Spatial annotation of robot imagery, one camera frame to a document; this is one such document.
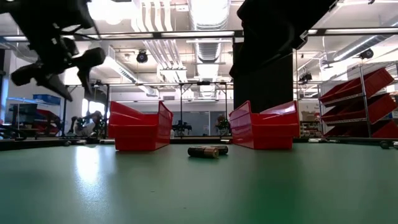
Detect blue storage bin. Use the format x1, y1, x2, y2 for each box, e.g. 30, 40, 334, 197
33, 94, 62, 106

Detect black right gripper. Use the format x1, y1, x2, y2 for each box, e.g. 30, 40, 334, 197
229, 0, 299, 78

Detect green table mat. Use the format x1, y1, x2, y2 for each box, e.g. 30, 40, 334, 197
0, 142, 398, 224

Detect black monitor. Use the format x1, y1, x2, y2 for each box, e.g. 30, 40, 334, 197
9, 103, 39, 125

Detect black ceiling spotlight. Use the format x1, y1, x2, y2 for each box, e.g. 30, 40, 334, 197
359, 48, 375, 60
136, 49, 149, 64

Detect red plastic bin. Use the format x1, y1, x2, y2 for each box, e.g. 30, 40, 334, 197
229, 100, 301, 151
108, 100, 174, 152

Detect red shelf bin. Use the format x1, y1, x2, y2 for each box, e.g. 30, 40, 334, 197
319, 67, 395, 105
323, 119, 398, 139
321, 93, 398, 124

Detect black divider panel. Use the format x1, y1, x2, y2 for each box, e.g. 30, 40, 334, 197
233, 42, 294, 113

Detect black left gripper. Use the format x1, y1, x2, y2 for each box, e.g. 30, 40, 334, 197
11, 37, 106, 103

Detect red storage bin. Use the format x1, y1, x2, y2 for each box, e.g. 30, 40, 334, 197
36, 108, 63, 135

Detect cardboard box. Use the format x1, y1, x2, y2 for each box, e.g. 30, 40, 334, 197
300, 111, 320, 122

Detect black station frame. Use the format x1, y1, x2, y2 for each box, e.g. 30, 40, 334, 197
63, 81, 110, 138
136, 80, 228, 137

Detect metal wire shelf rack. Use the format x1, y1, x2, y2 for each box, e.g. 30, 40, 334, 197
317, 63, 398, 139

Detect silver ventilation duct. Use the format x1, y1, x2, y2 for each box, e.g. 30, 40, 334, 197
188, 0, 231, 63

